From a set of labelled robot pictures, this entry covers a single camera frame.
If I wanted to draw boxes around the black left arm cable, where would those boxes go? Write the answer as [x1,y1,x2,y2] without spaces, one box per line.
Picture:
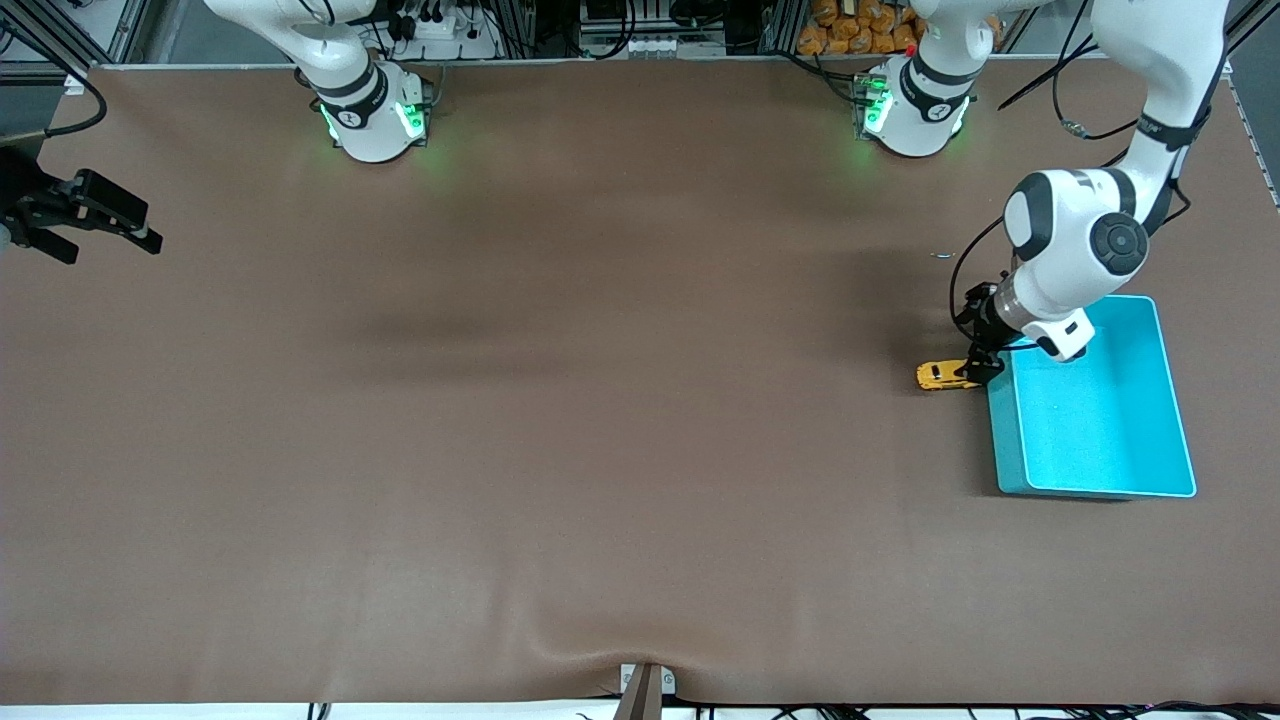
[950,0,1196,326]

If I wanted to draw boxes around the bag of orange items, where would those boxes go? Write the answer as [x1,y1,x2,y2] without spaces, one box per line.
[797,0,926,56]

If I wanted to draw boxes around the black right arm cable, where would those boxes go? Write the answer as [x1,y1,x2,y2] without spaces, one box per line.
[0,40,108,141]

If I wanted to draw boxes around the brown table mat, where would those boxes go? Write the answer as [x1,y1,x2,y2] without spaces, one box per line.
[0,58,1280,706]

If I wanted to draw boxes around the grey metal bracket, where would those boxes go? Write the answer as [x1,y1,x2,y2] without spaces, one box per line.
[620,663,677,696]

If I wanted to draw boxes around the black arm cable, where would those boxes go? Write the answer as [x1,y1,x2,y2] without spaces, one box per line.
[0,40,108,141]
[950,0,1196,326]

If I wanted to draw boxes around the yellow beetle toy car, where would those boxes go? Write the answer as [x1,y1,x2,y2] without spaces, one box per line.
[917,361,983,391]

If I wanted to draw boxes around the white power strip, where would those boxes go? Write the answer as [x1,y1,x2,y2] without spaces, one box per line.
[385,8,503,61]

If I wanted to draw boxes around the teal plastic storage bin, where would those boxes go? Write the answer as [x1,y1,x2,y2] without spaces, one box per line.
[985,295,1198,499]

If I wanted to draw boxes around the brown slanted bar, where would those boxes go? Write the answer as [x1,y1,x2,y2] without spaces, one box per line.
[612,666,664,720]

